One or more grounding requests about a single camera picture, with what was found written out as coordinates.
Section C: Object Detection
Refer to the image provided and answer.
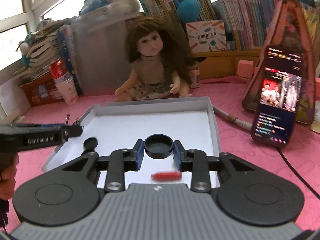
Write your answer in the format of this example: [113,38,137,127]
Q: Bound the large blue plush toy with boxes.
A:
[152,0,207,23]

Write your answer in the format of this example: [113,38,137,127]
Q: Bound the pink toy tent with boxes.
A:
[242,0,320,125]

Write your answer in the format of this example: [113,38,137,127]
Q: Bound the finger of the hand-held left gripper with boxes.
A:
[61,125,83,139]

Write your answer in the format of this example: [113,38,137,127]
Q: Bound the pink block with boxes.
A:
[237,59,255,77]

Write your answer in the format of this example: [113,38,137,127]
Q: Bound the red soda can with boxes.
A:
[49,58,68,84]

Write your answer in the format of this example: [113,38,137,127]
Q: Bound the wooden desk organizer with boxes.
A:
[191,49,263,79]

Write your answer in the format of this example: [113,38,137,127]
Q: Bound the black smartphone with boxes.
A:
[251,44,303,147]

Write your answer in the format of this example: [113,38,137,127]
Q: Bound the black cable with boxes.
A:
[277,146,320,198]

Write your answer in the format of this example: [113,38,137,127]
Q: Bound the translucent plastic storage box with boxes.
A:
[64,11,144,97]

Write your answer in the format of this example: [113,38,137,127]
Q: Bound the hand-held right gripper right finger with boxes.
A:
[174,140,263,193]

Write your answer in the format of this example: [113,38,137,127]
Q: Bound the white cardboard box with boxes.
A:
[42,96,222,188]

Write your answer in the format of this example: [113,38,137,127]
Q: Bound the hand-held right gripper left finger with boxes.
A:
[53,139,145,193]

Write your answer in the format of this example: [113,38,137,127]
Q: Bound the white cable with plug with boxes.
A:
[212,106,253,131]

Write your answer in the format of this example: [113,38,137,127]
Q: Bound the stack of magazines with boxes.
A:
[14,20,73,85]

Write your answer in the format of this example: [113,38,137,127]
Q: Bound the person's left hand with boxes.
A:
[0,153,19,201]

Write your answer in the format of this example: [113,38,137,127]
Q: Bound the small black binder clip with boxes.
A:
[65,114,85,129]

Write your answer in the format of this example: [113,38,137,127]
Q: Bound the red crayon-shaped cylinder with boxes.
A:
[151,171,182,181]

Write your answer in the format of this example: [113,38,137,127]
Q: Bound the black round cap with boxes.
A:
[83,137,99,153]
[144,134,173,159]

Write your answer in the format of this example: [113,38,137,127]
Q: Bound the brown-haired doll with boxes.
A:
[115,17,197,102]

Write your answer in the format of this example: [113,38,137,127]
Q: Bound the white paper cup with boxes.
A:
[55,76,78,105]

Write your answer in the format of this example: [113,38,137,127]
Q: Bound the row of books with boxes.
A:
[136,0,285,52]

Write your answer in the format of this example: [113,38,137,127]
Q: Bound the colourful printed carton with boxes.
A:
[185,19,227,53]

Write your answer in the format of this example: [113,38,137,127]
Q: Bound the small brown jar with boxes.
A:
[189,65,201,88]

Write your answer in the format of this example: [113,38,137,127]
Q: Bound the small blue plush toy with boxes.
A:
[17,32,38,67]

